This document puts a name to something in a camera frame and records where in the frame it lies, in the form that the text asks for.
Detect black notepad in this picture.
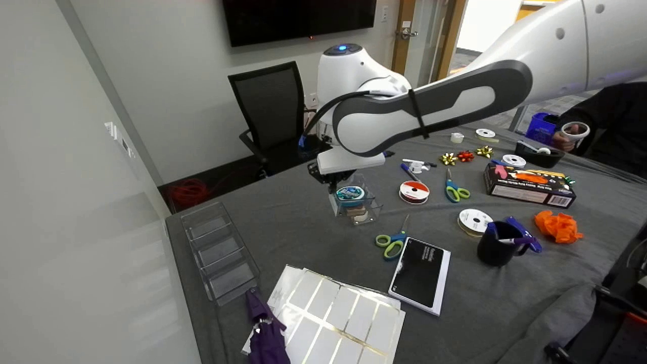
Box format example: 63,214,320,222
388,236,452,317

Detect person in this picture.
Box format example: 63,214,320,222
550,81,647,179

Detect white paper cup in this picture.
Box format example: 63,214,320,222
561,121,591,149

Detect black mug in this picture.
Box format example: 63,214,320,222
476,220,532,267

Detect teal ribbon spool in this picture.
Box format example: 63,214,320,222
336,185,366,202

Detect grey tablecloth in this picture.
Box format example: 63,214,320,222
165,119,647,364

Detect gold ribbon spool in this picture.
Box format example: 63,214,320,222
457,208,494,239

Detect wooden glass door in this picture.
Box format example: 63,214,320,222
391,0,468,87

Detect black tape dispenser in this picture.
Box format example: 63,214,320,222
514,140,566,169

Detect black product box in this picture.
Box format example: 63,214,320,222
483,161,577,209

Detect red and white ribbon spool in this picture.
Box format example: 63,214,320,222
398,180,431,205

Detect blue bin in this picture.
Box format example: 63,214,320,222
525,112,560,147

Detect wall television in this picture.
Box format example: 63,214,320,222
222,0,378,48

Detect orange crumpled tissue paper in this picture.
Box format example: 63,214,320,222
534,209,584,245

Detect wall control panel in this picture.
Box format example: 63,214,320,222
104,120,137,159

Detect green and blue scissors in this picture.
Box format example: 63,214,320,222
375,214,411,261
444,167,471,203

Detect purple cloth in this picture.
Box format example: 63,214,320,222
245,287,292,364

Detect black office chair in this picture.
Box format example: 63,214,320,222
227,61,332,178

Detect white correction tape dispenser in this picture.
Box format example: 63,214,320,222
402,158,438,174

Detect blue pen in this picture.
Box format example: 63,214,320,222
400,162,423,184

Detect small clear plastic box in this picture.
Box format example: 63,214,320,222
329,174,384,226

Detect purple markers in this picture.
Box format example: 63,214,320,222
485,216,543,254

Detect clear plastic organiser tray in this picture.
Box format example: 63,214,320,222
180,201,261,307

